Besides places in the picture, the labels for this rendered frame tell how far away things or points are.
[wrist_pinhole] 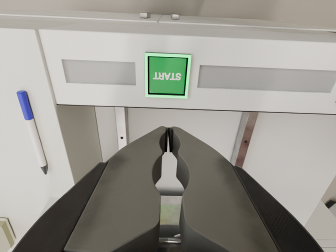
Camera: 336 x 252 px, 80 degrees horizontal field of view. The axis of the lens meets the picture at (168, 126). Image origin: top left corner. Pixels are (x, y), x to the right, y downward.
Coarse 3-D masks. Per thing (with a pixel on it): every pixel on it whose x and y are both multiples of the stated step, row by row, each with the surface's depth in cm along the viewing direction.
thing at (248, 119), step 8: (248, 112) 41; (256, 112) 41; (240, 120) 45; (248, 120) 42; (240, 128) 45; (248, 128) 43; (240, 136) 45; (248, 136) 44; (240, 144) 45; (248, 144) 45; (232, 152) 49; (240, 152) 46; (232, 160) 49; (240, 160) 47
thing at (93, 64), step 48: (48, 48) 24; (96, 48) 24; (144, 48) 24; (192, 48) 24; (240, 48) 24; (288, 48) 24; (96, 96) 27; (144, 96) 27; (192, 96) 27; (240, 96) 27; (288, 96) 27
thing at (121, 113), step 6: (114, 108) 40; (120, 108) 40; (126, 108) 43; (120, 114) 41; (126, 114) 43; (120, 120) 41; (126, 120) 43; (120, 126) 42; (126, 126) 43; (120, 132) 43; (126, 132) 44; (120, 138) 44; (126, 138) 44; (120, 144) 44; (126, 144) 44
